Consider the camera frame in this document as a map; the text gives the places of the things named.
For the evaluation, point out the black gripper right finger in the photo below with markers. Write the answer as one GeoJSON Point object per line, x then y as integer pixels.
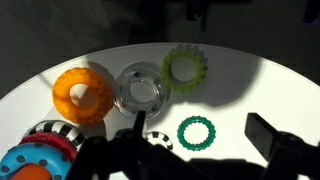
{"type": "Point", "coordinates": [261, 135]}

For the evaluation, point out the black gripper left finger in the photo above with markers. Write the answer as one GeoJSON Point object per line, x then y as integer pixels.
{"type": "Point", "coordinates": [140, 121]}

